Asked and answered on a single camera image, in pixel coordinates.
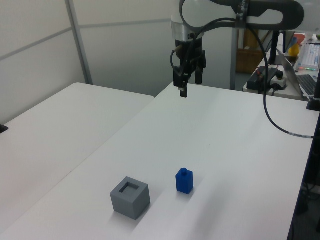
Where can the white keyboard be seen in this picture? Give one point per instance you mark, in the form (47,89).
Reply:
(312,56)

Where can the brown wooden box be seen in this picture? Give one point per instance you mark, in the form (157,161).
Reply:
(250,60)

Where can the grey hollow cuboid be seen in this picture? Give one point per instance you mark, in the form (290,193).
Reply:
(125,202)

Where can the blue block with knob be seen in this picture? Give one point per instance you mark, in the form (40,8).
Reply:
(183,183)

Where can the silver laptop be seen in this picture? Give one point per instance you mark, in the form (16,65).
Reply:
(306,83)

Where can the black power adapter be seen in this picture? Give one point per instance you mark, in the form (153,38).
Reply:
(258,78)

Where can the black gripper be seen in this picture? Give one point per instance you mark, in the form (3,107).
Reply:
(190,53)

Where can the white emergency stop box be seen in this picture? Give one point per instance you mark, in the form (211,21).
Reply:
(278,81)

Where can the black monitor stand post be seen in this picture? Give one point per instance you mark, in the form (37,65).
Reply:
(275,47)

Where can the orange bowl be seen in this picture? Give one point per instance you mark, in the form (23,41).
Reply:
(299,38)

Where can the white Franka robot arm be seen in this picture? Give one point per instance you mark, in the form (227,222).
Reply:
(200,12)

